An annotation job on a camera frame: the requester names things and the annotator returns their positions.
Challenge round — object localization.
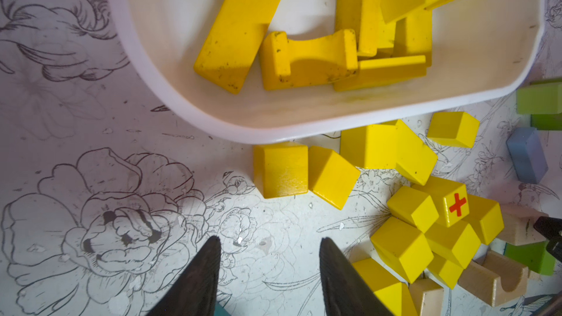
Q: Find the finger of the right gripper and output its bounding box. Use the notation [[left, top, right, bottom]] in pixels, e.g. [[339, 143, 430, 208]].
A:
[[534, 217, 562, 262]]

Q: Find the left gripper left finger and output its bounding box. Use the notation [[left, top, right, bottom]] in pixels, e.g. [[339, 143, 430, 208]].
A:
[[148, 236, 221, 315]]

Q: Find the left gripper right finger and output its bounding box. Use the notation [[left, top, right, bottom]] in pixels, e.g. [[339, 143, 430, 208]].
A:
[[319, 237, 392, 315]]

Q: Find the long yellow block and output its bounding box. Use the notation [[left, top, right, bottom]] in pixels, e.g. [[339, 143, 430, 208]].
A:
[[194, 0, 281, 95]]

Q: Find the green rectangular block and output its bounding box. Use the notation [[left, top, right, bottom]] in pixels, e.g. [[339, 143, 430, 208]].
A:
[[504, 241, 556, 276]]

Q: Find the yellow block lower middle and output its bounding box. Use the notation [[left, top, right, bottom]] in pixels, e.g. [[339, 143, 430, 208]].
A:
[[352, 258, 419, 315]]

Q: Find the natural wood arch block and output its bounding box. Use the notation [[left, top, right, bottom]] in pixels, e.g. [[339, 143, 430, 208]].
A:
[[458, 250, 528, 307]]

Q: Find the natural wood block upright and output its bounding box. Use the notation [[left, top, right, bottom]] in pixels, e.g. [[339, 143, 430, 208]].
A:
[[409, 279, 444, 316]]

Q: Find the blue block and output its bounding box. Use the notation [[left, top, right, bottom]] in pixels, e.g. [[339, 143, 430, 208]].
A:
[[506, 127, 548, 184]]

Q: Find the yellow cube red cross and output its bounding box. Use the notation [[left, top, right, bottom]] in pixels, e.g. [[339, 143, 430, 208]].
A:
[[412, 176, 470, 228]]

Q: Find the light green block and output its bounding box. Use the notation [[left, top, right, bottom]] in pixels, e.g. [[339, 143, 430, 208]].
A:
[[516, 78, 561, 131]]

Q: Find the white plastic bin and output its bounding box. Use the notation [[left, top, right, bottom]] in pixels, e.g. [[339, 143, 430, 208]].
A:
[[108, 0, 545, 144]]

